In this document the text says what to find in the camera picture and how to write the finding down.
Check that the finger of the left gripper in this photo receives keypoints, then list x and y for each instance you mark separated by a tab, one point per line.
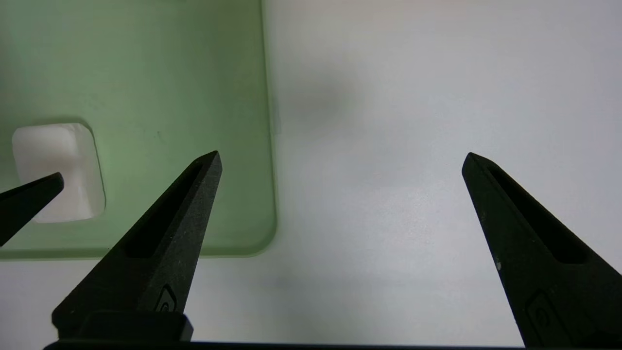
24	201

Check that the light green plastic tray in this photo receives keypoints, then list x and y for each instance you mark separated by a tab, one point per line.
160	97

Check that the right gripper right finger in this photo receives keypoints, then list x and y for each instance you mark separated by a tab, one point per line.
539	262

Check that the white soap bar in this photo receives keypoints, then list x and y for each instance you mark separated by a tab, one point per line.
68	150

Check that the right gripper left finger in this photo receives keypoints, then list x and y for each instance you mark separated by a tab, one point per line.
155	262

